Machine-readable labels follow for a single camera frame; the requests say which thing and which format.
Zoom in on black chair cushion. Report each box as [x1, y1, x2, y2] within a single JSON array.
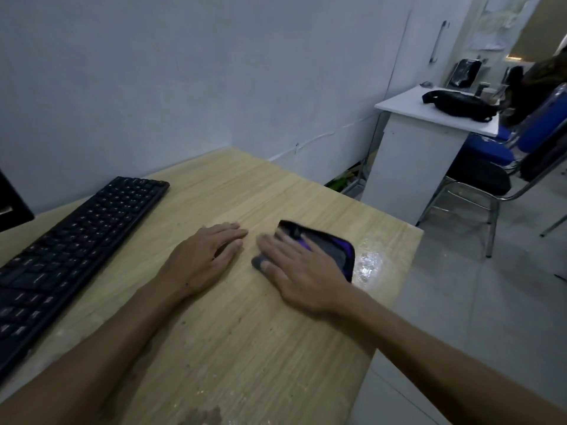
[[447, 148, 513, 196]]

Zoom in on white side desk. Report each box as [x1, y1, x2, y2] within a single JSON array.
[[361, 86, 500, 226]]

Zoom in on blue chair seat pad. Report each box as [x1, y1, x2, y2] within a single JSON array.
[[462, 133, 514, 166]]

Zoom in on person's left hand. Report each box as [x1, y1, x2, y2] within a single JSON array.
[[157, 221, 249, 300]]

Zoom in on glossy black chair backrest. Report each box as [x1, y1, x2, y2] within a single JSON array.
[[448, 58, 484, 90]]

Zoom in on person's left forearm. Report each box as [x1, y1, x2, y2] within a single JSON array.
[[0, 278, 188, 425]]

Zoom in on dark floor clutter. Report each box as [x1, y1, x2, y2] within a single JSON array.
[[325, 161, 369, 198]]

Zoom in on light wooden table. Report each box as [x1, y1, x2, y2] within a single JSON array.
[[0, 148, 425, 425]]

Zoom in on person's right forearm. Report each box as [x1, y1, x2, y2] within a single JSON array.
[[338, 287, 567, 425]]

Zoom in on purple grey cleaning cloth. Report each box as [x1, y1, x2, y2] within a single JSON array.
[[251, 220, 357, 285]]

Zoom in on black bag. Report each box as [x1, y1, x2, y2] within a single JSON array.
[[421, 89, 499, 123]]

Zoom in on blue chair backrest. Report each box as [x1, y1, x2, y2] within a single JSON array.
[[516, 83, 567, 153]]

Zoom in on black keyboard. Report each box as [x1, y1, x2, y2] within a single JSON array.
[[0, 175, 171, 385]]

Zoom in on silver door handle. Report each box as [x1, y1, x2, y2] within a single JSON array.
[[428, 20, 449, 64]]

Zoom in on black computer monitor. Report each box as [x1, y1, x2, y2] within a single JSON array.
[[0, 170, 35, 233]]

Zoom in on person's right hand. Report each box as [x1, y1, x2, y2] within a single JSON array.
[[256, 231, 356, 318]]

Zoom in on pinned white paper notices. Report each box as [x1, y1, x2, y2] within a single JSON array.
[[469, 0, 532, 53]]

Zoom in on dark olive jacket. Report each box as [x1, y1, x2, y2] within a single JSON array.
[[504, 48, 567, 128]]

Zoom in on white wall cable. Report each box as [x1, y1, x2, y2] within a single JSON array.
[[268, 112, 382, 162]]

